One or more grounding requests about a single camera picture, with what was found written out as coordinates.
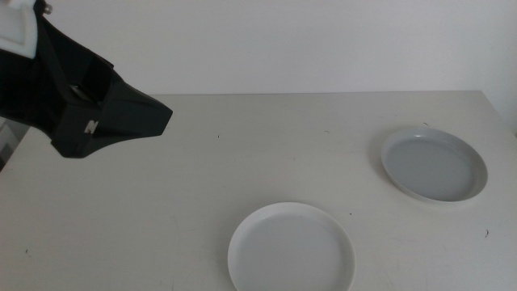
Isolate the white shallow bowl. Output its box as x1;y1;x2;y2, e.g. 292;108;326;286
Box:
227;201;357;291

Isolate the grey shallow bowl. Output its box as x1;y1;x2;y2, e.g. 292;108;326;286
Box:
380;127;489;203

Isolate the white grey side furniture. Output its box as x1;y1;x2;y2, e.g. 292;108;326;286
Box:
0;116;30;171

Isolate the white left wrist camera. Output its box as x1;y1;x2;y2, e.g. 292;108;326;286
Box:
0;0;53;60

